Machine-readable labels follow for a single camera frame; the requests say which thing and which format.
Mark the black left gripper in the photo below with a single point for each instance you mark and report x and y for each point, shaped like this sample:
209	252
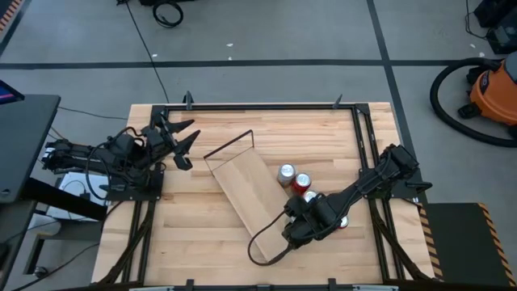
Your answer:
161	141

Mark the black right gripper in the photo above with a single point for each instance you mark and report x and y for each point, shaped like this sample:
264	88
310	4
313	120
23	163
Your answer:
303	226

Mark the red Coca-Cola can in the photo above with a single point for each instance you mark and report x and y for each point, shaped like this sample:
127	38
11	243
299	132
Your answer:
302	181

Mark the pink grapefruit beverage can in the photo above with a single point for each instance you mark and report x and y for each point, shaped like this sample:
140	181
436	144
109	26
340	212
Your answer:
286	173

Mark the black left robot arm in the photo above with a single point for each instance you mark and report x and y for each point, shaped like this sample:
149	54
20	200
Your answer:
81	155

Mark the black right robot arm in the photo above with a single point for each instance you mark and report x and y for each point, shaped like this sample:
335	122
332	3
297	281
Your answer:
363	182

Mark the black table clamp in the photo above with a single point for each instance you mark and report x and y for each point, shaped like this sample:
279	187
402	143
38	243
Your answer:
188	101
189	285
337	103
332	285

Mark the white box device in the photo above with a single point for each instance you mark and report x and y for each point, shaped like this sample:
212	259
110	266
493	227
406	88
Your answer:
74	182

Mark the black hazard-striped floor mat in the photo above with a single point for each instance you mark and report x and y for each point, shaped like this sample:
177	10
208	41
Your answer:
456	242

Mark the lit computer screen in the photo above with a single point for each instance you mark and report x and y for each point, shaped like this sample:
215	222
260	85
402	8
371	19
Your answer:
8	95

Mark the orange shop vacuum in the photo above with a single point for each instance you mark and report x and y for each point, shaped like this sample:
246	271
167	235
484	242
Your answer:
434	97
497	93

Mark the hazard-striped floor strip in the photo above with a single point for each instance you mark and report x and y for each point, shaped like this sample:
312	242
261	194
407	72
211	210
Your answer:
8	14

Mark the black equipment case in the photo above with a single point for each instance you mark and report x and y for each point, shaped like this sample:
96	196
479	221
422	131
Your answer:
503	38

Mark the black metal table frame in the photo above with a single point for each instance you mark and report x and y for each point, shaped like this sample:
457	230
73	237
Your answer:
262	107

